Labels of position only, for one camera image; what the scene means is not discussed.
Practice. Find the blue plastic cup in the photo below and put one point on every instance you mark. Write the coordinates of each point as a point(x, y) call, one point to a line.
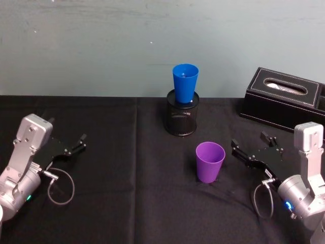
point(184, 86)

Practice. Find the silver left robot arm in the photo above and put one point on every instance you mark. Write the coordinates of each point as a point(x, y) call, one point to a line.
point(25, 142)

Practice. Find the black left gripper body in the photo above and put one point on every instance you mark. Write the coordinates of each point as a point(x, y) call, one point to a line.
point(53, 150)

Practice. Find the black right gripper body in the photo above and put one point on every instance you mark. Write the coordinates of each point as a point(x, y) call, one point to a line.
point(276, 162)

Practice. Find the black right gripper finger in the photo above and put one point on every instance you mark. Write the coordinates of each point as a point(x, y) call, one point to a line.
point(268, 139)
point(242, 153)

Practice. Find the black table cloth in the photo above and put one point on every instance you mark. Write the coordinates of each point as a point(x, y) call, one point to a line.
point(122, 178)

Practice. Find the purple plastic cup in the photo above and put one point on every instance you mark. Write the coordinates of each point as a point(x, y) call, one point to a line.
point(208, 167)

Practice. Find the white tissue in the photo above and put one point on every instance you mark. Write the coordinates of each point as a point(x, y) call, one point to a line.
point(281, 87)

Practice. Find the black leather tissue box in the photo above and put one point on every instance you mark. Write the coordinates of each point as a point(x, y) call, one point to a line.
point(274, 106)

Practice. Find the black mesh pen holder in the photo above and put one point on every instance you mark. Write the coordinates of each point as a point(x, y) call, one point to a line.
point(180, 122)

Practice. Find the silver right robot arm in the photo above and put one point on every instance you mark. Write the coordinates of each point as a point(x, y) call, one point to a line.
point(311, 178)

